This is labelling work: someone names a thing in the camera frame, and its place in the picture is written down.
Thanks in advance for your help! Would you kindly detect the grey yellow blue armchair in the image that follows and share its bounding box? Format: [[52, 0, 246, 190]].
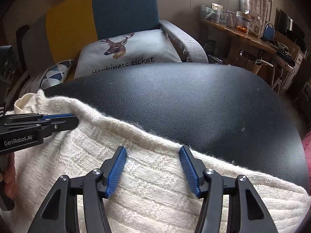
[[16, 0, 208, 76]]

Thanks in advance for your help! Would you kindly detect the black monitor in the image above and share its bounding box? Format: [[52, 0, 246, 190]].
[[276, 10, 305, 43]]

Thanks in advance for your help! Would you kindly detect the cream knitted sweater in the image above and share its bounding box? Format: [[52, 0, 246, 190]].
[[0, 89, 311, 233]]

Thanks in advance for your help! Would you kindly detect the person left hand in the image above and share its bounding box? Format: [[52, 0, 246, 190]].
[[3, 153, 17, 199]]

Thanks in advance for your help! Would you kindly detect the wooden side table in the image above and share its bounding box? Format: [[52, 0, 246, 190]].
[[199, 19, 276, 78]]

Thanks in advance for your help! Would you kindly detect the deer print cushion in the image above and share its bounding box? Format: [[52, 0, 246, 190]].
[[74, 29, 181, 78]]

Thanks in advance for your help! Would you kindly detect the jar with oranges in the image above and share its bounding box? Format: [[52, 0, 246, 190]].
[[235, 12, 252, 34]]

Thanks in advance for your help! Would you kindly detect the pink cloth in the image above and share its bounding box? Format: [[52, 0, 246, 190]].
[[301, 129, 311, 183]]

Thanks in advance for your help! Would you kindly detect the blue triangle pattern cushion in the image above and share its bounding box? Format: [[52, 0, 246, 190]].
[[39, 59, 73, 90]]

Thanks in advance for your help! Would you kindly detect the blue bag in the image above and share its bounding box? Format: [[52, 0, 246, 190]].
[[261, 22, 275, 42]]

